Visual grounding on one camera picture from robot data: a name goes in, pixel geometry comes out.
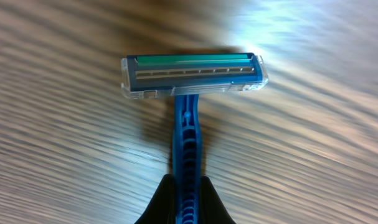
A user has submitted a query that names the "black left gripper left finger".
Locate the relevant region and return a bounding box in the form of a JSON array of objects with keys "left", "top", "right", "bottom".
[{"left": 135, "top": 174, "right": 176, "bottom": 224}]

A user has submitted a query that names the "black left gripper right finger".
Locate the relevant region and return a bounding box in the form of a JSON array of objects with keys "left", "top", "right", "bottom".
[{"left": 199, "top": 176, "right": 235, "bottom": 224}]

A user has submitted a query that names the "blue disposable razor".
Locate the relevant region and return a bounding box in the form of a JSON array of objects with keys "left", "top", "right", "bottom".
[{"left": 121, "top": 53, "right": 268, "bottom": 224}]

